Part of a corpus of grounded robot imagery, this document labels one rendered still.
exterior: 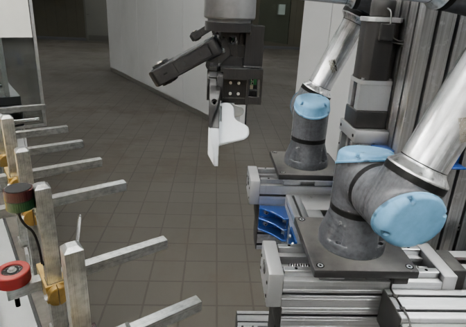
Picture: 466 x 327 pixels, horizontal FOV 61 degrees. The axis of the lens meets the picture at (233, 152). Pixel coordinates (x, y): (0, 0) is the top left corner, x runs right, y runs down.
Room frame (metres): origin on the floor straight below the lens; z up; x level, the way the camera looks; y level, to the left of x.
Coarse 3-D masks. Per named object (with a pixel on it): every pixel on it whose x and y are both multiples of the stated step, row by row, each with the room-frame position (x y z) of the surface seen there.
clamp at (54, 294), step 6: (36, 264) 0.88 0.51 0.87; (42, 270) 0.85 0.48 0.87; (42, 276) 0.83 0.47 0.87; (42, 282) 0.81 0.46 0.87; (60, 282) 0.81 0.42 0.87; (42, 288) 0.83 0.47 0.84; (48, 288) 0.79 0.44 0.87; (54, 288) 0.79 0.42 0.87; (60, 288) 0.79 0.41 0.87; (48, 294) 0.78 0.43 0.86; (54, 294) 0.78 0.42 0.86; (60, 294) 0.79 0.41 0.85; (48, 300) 0.77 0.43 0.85; (54, 300) 0.78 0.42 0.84; (60, 300) 0.79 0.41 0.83
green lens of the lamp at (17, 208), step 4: (32, 200) 0.79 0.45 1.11; (8, 204) 0.77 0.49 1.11; (12, 204) 0.76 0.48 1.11; (16, 204) 0.76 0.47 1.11; (20, 204) 0.77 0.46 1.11; (24, 204) 0.77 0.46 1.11; (28, 204) 0.78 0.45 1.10; (32, 204) 0.79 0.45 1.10; (8, 208) 0.77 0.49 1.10; (12, 208) 0.76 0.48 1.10; (16, 208) 0.76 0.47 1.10; (20, 208) 0.77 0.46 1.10; (24, 208) 0.77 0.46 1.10; (28, 208) 0.78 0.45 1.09; (32, 208) 0.79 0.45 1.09; (8, 212) 0.77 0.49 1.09; (12, 212) 0.76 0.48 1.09; (16, 212) 0.76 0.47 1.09; (20, 212) 0.77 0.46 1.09
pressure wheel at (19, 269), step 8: (8, 264) 0.82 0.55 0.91; (16, 264) 0.83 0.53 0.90; (24, 264) 0.83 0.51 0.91; (0, 272) 0.79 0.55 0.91; (8, 272) 0.79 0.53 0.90; (16, 272) 0.80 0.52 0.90; (24, 272) 0.80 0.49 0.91; (0, 280) 0.77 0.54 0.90; (8, 280) 0.77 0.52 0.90; (16, 280) 0.77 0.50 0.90; (24, 280) 0.79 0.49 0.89; (0, 288) 0.77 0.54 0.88; (8, 288) 0.77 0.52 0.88; (16, 288) 0.77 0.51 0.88; (16, 304) 0.80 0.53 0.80
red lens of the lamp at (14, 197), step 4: (32, 188) 0.80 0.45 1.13; (4, 192) 0.77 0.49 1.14; (24, 192) 0.78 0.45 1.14; (28, 192) 0.78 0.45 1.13; (32, 192) 0.80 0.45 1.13; (4, 196) 0.77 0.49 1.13; (8, 196) 0.76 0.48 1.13; (12, 196) 0.76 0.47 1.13; (16, 196) 0.77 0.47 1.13; (20, 196) 0.77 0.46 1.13; (24, 196) 0.77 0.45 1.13; (28, 196) 0.78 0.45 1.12; (32, 196) 0.79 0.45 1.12; (4, 200) 0.77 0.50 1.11; (8, 200) 0.76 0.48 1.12; (12, 200) 0.76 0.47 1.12; (16, 200) 0.77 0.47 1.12; (20, 200) 0.77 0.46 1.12; (24, 200) 0.77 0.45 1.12
